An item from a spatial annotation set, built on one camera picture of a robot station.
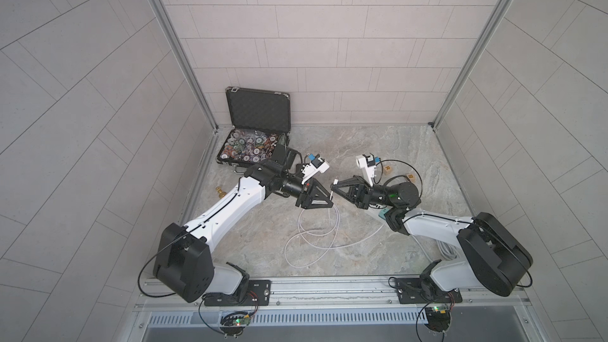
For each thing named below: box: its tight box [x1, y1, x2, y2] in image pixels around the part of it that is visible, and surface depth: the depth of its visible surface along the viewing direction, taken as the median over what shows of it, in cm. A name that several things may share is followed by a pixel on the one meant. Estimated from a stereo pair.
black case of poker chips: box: [216, 86, 291, 175], surface depth 107 cm
